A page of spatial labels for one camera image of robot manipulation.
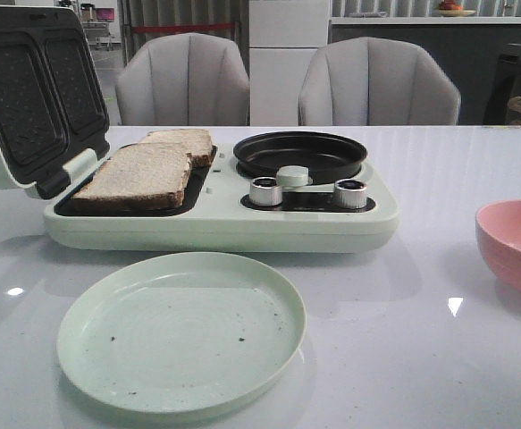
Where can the bread slice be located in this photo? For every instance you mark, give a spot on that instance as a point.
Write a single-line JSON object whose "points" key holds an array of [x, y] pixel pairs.
{"points": [[140, 176], [198, 143]]}

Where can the mint green sandwich maker lid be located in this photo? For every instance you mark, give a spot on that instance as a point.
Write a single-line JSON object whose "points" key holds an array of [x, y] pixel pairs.
{"points": [[53, 118]]}

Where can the pink bowl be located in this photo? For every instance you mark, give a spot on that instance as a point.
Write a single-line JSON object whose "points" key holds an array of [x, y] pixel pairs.
{"points": [[498, 235]]}

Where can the mint green breakfast maker base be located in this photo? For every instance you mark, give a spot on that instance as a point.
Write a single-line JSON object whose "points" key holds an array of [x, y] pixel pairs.
{"points": [[216, 214]]}

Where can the left silver control knob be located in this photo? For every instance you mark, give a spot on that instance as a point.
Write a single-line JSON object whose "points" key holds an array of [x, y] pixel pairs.
{"points": [[265, 191]]}

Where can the silver control knob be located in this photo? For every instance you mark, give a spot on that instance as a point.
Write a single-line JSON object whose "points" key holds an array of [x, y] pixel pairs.
{"points": [[265, 191], [350, 194]]}

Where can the black round frying pan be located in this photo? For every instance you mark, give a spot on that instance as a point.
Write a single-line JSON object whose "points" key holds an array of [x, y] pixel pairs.
{"points": [[327, 157]]}

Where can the right silver control knob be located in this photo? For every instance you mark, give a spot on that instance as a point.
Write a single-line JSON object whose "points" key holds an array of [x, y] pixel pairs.
{"points": [[350, 194]]}

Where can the mint green round plate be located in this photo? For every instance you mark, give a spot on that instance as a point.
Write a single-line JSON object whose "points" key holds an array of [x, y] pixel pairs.
{"points": [[183, 337]]}

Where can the left grey upholstered chair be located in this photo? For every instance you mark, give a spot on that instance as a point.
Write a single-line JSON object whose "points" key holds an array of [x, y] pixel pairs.
{"points": [[187, 79]]}

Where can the grey upholstered chair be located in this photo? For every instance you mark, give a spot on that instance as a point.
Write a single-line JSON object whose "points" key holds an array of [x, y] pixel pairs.
{"points": [[376, 82], [187, 79]]}

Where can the right grey upholstered chair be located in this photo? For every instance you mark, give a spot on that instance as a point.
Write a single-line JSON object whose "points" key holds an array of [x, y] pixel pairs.
{"points": [[376, 82]]}

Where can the white refrigerator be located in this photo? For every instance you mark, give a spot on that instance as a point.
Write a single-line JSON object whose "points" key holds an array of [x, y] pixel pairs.
{"points": [[283, 37]]}

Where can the red barrier belt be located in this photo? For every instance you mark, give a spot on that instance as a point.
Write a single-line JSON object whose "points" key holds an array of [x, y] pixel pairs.
{"points": [[173, 29]]}

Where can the grey curtain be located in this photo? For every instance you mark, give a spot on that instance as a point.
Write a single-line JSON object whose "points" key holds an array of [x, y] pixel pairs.
{"points": [[163, 13]]}

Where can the dark kitchen counter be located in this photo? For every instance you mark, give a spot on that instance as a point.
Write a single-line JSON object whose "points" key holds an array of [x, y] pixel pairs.
{"points": [[481, 55]]}

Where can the fruit plate on counter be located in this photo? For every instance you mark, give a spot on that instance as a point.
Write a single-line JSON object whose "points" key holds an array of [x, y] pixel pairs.
{"points": [[449, 8]]}

